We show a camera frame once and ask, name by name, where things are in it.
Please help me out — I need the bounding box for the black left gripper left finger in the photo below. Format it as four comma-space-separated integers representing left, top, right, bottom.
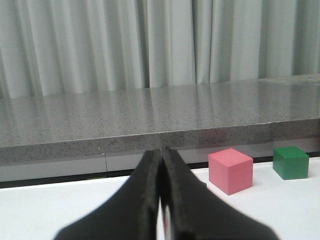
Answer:
55, 149, 161, 240

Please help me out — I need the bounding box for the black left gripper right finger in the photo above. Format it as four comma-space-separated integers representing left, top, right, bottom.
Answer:
161, 147, 278, 240

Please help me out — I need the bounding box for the pink cube block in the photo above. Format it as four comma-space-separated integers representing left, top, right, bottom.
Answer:
208, 148, 254, 195

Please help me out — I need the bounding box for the grey speckled stone counter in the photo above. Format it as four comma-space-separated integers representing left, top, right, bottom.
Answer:
0, 74, 320, 182

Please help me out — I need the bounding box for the small green cube block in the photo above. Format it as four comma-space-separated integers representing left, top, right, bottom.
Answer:
272, 146, 310, 180

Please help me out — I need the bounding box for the grey-green pleated curtain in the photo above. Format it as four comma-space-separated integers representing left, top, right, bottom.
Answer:
0, 0, 320, 99

